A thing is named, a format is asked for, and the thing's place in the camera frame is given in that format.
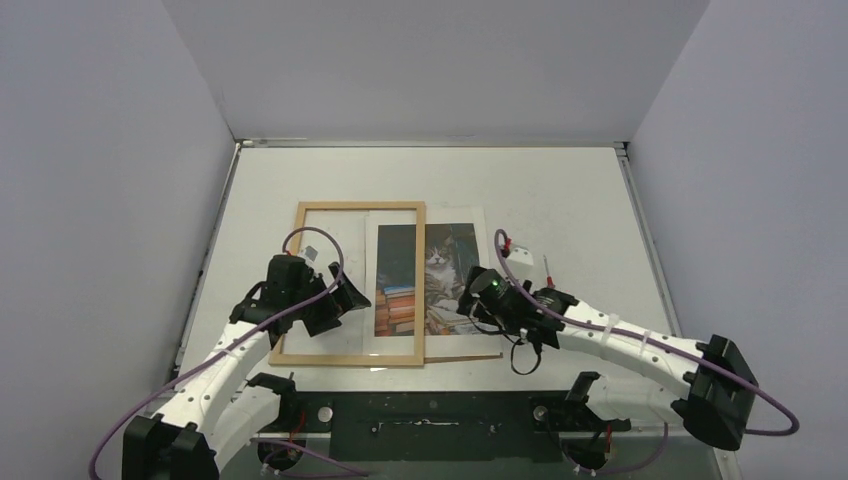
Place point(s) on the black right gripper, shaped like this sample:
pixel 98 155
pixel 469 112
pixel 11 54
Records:
pixel 473 294

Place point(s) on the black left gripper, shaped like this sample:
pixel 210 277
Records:
pixel 344 298

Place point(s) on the wooden picture frame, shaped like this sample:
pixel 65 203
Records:
pixel 278 358

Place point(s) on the blue red screwdriver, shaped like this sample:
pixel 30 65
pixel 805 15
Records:
pixel 549 278

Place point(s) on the cat photo print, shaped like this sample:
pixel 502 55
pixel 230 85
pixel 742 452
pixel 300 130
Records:
pixel 453 245

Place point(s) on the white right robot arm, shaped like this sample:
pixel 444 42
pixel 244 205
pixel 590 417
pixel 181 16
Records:
pixel 707 386

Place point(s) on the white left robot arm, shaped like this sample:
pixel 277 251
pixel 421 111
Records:
pixel 151 450

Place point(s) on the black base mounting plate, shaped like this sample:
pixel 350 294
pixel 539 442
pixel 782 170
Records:
pixel 443 426

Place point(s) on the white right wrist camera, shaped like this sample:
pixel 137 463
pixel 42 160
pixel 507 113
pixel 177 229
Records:
pixel 519 260

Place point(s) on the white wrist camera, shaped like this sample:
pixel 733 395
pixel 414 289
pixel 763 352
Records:
pixel 308 253
pixel 519 260

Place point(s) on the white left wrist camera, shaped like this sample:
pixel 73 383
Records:
pixel 308 253

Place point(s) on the brown frame backing board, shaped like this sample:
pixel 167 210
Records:
pixel 453 359

